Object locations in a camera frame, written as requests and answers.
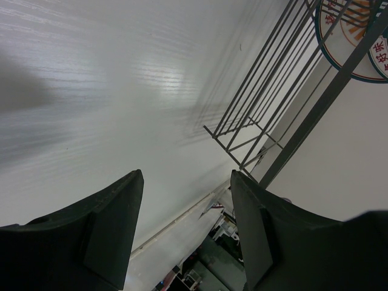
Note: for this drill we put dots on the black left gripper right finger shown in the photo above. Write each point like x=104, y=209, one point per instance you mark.
x=285, y=247

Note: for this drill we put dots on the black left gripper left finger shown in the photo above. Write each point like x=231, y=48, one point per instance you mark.
x=84, y=246

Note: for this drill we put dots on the green rim plate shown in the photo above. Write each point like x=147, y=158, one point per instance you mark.
x=378, y=55

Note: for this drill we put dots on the orange sunburst plate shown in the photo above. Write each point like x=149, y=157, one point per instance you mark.
x=343, y=24

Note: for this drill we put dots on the grey wire dish rack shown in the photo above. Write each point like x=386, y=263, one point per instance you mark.
x=288, y=88

